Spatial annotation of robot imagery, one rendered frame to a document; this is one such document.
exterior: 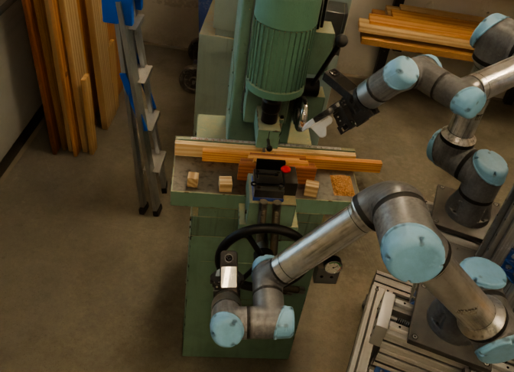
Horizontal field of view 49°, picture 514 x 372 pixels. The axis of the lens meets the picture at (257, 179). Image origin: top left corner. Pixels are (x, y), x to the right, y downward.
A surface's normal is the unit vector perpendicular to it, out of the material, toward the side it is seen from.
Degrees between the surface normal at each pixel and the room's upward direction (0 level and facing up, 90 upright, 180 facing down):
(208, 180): 0
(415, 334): 0
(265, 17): 90
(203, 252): 90
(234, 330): 62
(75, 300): 0
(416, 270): 85
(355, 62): 90
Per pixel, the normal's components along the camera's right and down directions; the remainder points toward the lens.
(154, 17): -0.10, 0.64
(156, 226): 0.11, -0.76
